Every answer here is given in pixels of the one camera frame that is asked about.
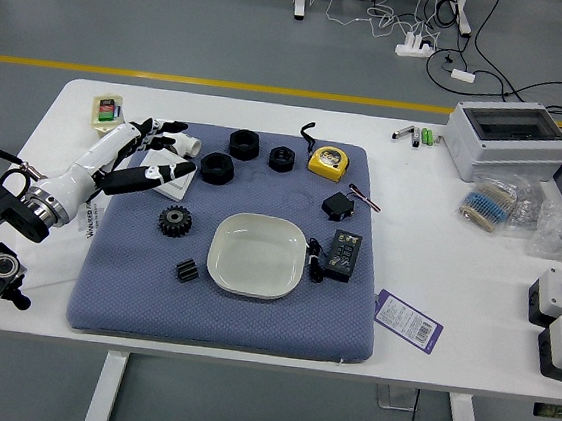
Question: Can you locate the clear printed plastic bag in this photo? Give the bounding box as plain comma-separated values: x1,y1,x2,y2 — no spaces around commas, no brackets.
10,182,111,301

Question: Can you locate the black digital display module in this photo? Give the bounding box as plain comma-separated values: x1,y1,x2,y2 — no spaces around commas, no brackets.
322,228,364,284

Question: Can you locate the small black hex nut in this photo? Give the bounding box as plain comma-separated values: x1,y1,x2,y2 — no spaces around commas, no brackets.
266,144,299,175

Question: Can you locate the black servo with wires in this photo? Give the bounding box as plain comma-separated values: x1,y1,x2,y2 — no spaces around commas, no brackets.
320,180,385,228

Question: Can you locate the black tied cable bundle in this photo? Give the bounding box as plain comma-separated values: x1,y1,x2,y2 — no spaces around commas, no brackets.
303,237,330,283

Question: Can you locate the white square plate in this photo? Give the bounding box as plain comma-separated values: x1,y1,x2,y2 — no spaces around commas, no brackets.
203,208,310,304

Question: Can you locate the grey electrical enclosure box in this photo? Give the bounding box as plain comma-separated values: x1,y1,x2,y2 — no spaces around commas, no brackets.
438,92,562,193

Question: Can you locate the small black gear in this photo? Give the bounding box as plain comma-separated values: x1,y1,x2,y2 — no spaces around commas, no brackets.
174,256,201,286

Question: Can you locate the big black gear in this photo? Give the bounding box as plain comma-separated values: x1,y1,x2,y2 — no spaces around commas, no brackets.
156,204,197,242

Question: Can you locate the black under-table controller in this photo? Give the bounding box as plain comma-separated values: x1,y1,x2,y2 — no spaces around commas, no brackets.
533,401,562,421

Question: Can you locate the white power strip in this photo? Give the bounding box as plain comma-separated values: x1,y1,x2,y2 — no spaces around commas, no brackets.
394,31,439,61

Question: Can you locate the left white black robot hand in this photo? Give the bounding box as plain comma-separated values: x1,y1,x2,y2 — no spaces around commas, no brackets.
38,106,204,236

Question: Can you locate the bag of blue resistors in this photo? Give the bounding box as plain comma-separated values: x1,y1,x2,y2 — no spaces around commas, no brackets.
454,171,532,241

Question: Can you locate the bag of clear components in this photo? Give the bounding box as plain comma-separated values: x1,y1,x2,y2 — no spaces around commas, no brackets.
504,173,550,239

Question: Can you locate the white wall switch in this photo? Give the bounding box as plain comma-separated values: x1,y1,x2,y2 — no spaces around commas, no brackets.
134,147,201,205

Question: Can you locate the cream switch box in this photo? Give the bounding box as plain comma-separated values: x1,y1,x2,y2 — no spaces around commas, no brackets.
89,92,127,134

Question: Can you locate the black floor cable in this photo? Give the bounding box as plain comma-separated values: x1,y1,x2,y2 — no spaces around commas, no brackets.
420,0,562,131

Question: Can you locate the button box with blue button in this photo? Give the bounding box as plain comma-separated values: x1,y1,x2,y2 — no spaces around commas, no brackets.
523,265,562,330

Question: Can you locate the small white adapter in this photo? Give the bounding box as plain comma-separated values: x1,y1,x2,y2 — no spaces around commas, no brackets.
449,67,477,85

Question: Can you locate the blue-grey cushion mat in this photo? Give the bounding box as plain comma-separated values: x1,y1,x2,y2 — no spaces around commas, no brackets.
64,111,397,366

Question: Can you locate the purple label card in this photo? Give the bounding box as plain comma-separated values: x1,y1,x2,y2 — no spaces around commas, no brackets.
370,287,448,358

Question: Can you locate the yellow tape measure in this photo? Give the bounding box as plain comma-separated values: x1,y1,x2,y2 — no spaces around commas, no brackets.
294,120,355,184

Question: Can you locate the white floor cable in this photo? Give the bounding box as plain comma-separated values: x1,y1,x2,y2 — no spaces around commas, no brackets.
279,0,445,45

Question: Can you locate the grey under-table bracket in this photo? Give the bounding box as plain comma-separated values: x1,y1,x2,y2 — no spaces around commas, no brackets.
374,383,419,413

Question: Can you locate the large black hex nut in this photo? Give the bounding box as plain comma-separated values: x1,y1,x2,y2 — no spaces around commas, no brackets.
226,127,263,163
197,150,238,188

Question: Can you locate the white pipe tee fitting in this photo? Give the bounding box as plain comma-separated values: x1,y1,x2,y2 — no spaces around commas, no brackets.
168,131,204,161

